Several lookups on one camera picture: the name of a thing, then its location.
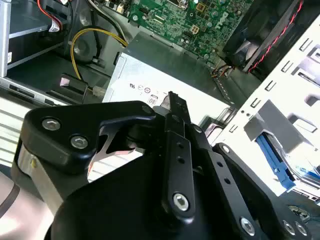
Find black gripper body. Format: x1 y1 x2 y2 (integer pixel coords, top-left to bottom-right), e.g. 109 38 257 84
49 149 243 240

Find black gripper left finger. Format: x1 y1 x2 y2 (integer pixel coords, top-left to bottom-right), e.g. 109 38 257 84
19 91 198 223

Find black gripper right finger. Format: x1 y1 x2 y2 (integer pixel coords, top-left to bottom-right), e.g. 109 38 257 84
178 93 314 240

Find hard disk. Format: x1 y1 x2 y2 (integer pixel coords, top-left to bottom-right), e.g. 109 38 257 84
255 131 320 201

